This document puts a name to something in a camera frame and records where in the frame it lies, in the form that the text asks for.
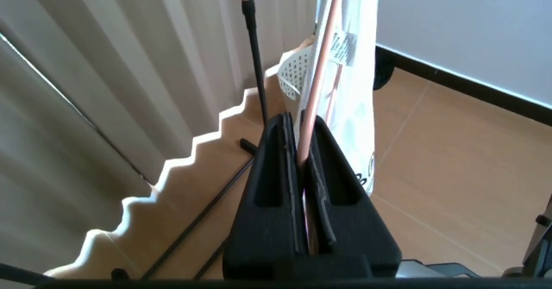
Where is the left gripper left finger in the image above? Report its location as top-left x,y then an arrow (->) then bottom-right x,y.
223,112 -> 308,280

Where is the black clothes rack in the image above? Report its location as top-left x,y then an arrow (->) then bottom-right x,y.
0,0 -> 271,286

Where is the white printed t-shirt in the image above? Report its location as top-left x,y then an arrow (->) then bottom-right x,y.
295,0 -> 383,197

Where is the beige curtain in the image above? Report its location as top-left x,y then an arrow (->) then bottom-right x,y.
0,0 -> 320,277

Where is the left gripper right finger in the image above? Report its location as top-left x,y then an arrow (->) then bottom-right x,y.
301,114 -> 402,280

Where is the white laundry basket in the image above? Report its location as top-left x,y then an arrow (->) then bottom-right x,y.
277,34 -> 315,103

